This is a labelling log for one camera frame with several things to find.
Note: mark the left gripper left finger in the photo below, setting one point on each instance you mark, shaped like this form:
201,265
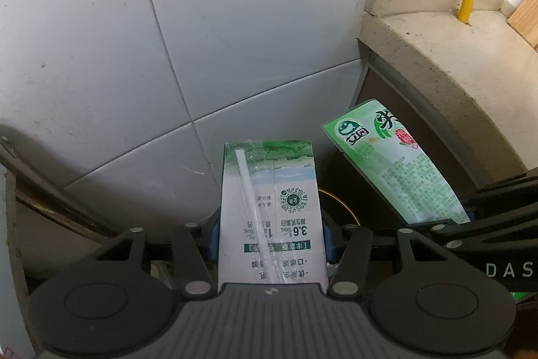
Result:
194,249

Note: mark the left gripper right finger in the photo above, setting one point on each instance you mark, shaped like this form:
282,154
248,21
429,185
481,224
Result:
347,252

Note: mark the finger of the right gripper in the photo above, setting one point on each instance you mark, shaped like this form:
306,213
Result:
444,231
505,195

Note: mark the green snack packet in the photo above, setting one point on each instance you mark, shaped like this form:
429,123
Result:
382,150

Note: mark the green white box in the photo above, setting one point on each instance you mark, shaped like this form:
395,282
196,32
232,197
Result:
271,229

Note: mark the black trash bin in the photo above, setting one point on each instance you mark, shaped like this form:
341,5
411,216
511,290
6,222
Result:
347,199

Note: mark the wooden knife block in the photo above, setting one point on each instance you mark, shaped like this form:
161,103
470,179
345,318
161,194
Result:
524,21

